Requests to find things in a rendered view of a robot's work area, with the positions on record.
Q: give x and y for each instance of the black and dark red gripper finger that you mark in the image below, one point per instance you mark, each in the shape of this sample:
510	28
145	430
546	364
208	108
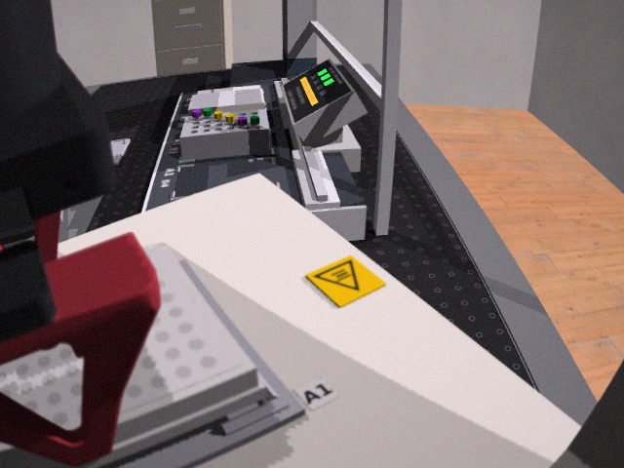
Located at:
107	297
46	236

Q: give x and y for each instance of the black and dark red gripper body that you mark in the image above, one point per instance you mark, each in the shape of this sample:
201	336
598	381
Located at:
54	143

